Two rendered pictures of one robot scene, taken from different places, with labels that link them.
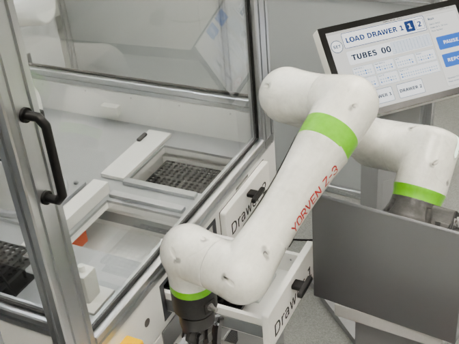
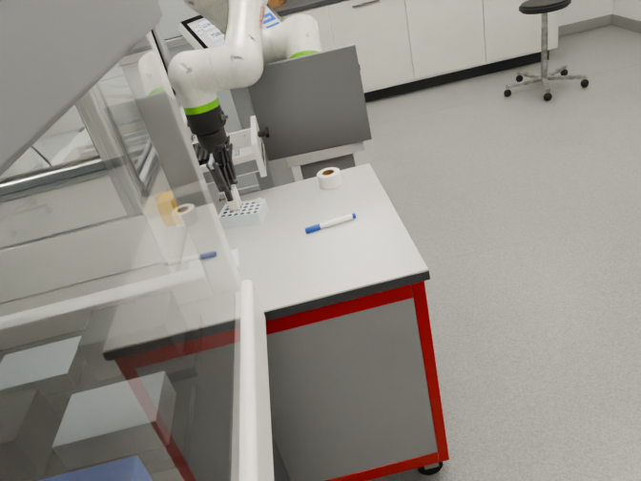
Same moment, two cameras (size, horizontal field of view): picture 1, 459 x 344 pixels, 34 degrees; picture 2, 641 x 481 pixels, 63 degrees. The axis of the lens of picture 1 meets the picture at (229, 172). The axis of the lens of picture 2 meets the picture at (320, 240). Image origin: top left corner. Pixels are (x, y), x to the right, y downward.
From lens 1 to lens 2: 0.86 m
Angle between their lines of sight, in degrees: 24
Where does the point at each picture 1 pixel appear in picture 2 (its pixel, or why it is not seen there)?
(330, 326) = not seen: hidden behind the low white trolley
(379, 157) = (270, 51)
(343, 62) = (208, 39)
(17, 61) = not seen: outside the picture
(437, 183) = (316, 45)
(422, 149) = (297, 28)
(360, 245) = (288, 95)
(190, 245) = (195, 54)
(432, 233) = (333, 56)
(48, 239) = not seen: hidden behind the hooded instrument
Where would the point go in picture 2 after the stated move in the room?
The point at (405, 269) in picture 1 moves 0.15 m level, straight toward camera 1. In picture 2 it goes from (324, 97) to (341, 107)
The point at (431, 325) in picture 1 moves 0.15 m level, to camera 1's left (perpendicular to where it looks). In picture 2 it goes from (353, 134) to (319, 150)
